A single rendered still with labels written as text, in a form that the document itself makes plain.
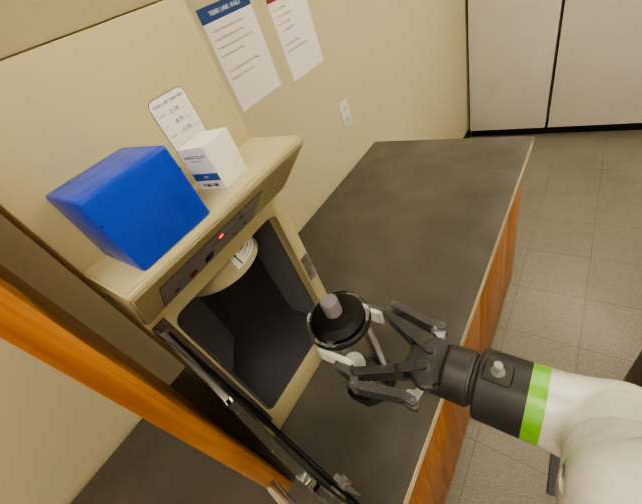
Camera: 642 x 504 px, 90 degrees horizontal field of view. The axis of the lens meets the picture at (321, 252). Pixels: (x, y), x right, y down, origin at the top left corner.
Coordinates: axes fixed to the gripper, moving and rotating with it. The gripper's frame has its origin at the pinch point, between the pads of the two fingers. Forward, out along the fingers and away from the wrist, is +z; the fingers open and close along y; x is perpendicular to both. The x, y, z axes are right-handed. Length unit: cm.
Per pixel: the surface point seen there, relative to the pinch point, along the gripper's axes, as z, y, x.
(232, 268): 20.5, 1.1, -11.4
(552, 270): -26, -137, 122
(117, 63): 18.2, -1.4, -44.9
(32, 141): 18.3, 11.3, -42.1
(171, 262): 6.8, 12.0, -27.9
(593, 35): -22, -293, 49
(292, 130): 61, -68, -5
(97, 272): 15.5, 16.6, -28.6
